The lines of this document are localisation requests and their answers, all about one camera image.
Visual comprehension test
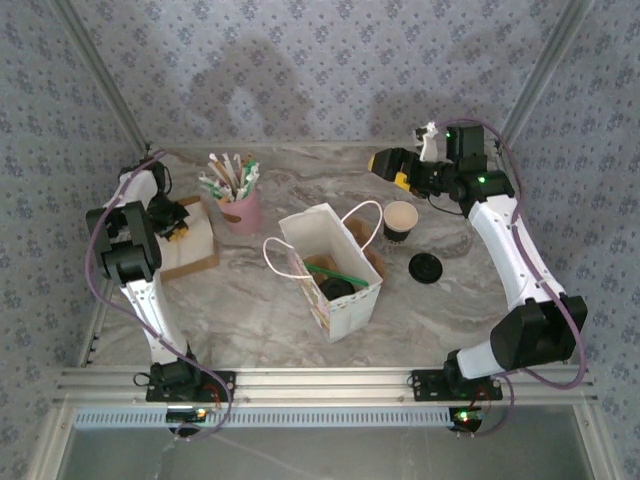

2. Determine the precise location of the grey slotted cable duct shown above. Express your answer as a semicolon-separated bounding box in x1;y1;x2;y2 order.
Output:
74;405;454;430

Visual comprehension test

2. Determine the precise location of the wide aluminium base rail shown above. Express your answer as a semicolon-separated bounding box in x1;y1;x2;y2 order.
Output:
54;364;599;407

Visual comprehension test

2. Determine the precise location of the thin aluminium frame rail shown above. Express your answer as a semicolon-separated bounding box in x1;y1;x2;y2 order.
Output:
149;141;499;150

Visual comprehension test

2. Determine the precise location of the black plastic cup lid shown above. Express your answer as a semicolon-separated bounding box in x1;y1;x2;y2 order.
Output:
318;278;357;302
407;251;445;286

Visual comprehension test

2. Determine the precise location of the white paper bag with handles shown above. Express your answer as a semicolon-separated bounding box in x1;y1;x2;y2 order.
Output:
262;200;385;345

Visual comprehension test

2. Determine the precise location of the small green circuit board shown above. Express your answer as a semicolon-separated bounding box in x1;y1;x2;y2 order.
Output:
166;407;209;424
448;405;489;432

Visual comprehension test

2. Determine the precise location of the black paper coffee cup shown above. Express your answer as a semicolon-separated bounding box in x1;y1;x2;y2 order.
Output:
382;200;420;246

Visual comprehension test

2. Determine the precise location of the grey metal panel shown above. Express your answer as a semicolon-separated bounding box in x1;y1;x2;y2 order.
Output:
49;407;601;480

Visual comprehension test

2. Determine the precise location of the pink straw holder cup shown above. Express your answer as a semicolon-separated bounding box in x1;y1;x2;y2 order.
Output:
217;187;264;236

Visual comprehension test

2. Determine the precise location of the aluminium frame post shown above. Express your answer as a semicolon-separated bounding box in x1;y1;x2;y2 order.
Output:
52;0;152;154
494;0;599;154

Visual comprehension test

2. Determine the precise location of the white napkin stack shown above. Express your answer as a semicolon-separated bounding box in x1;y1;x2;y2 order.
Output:
159;203;214;269

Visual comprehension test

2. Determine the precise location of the brown cardboard napkin box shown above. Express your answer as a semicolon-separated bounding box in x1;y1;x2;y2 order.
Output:
158;194;221;282

